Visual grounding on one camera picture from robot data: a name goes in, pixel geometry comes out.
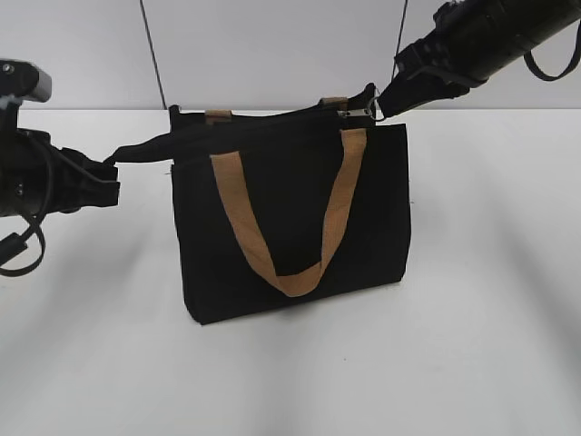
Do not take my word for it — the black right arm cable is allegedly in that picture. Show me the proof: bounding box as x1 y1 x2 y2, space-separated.
522 25 578 83

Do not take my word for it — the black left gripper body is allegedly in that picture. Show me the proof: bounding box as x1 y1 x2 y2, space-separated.
50 147 121 213

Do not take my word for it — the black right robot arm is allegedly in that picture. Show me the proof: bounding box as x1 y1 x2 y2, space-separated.
377 0 580 118

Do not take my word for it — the tan bag handle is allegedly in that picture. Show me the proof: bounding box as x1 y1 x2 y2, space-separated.
204 96 349 125
211 129 368 297

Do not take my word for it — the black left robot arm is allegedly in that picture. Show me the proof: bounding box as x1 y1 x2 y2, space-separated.
1 58 120 216

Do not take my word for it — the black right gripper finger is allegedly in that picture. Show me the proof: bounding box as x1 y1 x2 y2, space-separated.
375 74 454 122

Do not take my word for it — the tan rear bag handle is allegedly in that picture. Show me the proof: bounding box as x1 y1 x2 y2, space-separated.
204 96 349 125

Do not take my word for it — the tan front bag handle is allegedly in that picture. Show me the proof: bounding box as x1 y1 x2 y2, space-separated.
211 129 368 297

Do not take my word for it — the black canvas tote bag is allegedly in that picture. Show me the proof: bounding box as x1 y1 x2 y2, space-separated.
110 84 411 325

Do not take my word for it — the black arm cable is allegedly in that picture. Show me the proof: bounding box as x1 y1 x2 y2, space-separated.
0 131 113 279
522 25 578 83

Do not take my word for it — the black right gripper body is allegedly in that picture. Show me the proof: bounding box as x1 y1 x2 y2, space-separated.
395 38 470 100

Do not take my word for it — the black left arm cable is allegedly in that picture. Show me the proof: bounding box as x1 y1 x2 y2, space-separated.
0 131 113 279

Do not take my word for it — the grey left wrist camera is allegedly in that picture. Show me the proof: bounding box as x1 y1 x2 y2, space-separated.
1 59 52 103

